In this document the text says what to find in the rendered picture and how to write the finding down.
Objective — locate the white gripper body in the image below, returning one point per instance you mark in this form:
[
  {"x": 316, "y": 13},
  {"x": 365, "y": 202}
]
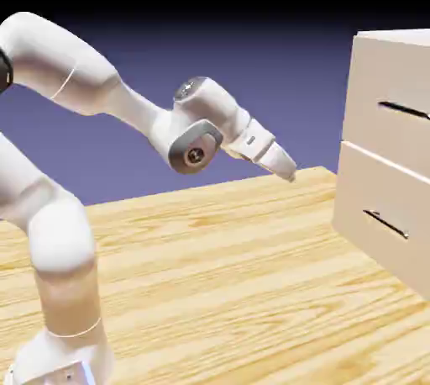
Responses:
[{"x": 280, "y": 159}]

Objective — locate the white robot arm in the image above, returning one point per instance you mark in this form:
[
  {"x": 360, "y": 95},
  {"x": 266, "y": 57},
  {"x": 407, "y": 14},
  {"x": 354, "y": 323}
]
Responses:
[{"x": 63, "y": 69}]

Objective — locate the beige cabinet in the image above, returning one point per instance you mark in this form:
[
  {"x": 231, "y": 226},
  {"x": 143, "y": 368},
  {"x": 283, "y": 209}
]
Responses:
[{"x": 379, "y": 156}]

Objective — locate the beige drawer front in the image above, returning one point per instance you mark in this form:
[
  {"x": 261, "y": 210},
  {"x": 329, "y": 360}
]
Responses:
[
  {"x": 386, "y": 89},
  {"x": 373, "y": 196}
]

